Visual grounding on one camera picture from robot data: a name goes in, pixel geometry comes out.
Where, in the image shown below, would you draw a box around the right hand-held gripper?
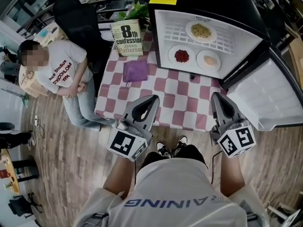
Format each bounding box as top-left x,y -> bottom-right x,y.
209,92 -> 258,159

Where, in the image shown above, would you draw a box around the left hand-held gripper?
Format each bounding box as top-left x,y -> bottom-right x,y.
107,95 -> 160,162

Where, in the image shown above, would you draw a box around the orange powder food plate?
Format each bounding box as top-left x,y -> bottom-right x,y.
196,49 -> 222,73

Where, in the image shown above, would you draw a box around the red bean food plate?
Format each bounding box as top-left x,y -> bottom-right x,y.
168,44 -> 197,70

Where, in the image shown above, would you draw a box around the plate of yellow noodles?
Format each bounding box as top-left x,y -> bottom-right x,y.
185,19 -> 217,44

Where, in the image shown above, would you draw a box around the black mini fridge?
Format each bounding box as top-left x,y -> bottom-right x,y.
147,0 -> 303,132

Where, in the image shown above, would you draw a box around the person's right forearm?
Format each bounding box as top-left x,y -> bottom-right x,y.
219,148 -> 246,198

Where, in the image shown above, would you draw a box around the person's left forearm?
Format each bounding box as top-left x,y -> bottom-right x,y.
103,154 -> 137,196

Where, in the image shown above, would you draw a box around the pink white checkered tablecloth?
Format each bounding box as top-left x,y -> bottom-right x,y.
94,29 -> 230,132

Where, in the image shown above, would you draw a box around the black white sneaker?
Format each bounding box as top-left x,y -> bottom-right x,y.
155,140 -> 172,157
173,134 -> 189,151

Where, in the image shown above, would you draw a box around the purple cloth pouch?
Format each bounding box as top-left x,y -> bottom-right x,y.
123,60 -> 149,88

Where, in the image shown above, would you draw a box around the person's black shorts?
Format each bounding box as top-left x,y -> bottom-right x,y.
139,144 -> 209,170

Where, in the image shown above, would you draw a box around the cream paperback book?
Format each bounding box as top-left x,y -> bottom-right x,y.
109,18 -> 144,57

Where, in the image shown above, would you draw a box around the person's white t-shirt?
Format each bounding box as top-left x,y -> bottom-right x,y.
73,158 -> 270,227

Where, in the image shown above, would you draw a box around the green potted plant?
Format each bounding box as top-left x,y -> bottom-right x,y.
117,1 -> 152,30

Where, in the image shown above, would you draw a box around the black office chair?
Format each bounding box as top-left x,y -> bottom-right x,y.
52,0 -> 115,73

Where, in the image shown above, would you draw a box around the round wooden table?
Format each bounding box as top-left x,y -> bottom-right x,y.
0,149 -> 40,195

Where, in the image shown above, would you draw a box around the black swivel chair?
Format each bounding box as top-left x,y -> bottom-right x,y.
8,192 -> 44,218

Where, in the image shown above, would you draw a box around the black cable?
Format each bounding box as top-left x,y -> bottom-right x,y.
210,150 -> 223,184

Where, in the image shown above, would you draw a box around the white wire fridge shelf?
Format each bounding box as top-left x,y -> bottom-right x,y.
163,20 -> 237,54

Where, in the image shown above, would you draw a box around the grey shoulder strap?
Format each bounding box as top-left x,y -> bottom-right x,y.
246,211 -> 259,227
81,211 -> 110,227

